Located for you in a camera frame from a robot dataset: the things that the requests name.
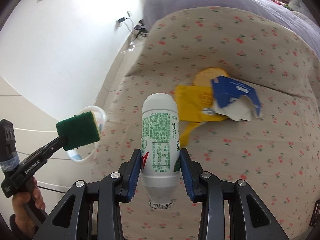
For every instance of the round yellow cracker piece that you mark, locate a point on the round yellow cracker piece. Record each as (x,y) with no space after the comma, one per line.
(203,78)

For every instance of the blue biscuit box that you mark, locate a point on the blue biscuit box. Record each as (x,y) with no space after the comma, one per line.
(235,100)

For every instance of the purple quilt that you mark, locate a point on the purple quilt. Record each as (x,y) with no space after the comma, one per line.
(154,10)

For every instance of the green yellow sponge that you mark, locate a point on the green yellow sponge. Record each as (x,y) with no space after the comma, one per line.
(75,127)

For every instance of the black device on floor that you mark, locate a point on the black device on floor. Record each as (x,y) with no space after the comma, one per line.
(140,28)

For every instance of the yellow snack wrapper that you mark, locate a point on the yellow snack wrapper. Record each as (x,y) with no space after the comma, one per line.
(195,108)

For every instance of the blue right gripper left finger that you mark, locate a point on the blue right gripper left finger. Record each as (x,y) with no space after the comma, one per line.
(130,171)

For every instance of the wall charger with cable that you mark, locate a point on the wall charger with cable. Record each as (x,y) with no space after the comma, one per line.
(122,21)

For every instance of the white cartoon trash bin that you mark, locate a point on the white cartoon trash bin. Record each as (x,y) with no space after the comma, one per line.
(85,153)

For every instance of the white plastic drink bottle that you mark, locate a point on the white plastic drink bottle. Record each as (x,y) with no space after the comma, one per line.
(160,145)

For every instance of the cherry print bed sheet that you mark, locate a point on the cherry print bed sheet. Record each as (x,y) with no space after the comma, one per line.
(277,152)

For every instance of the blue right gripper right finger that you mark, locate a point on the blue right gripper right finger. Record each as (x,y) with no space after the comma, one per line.
(191,171)

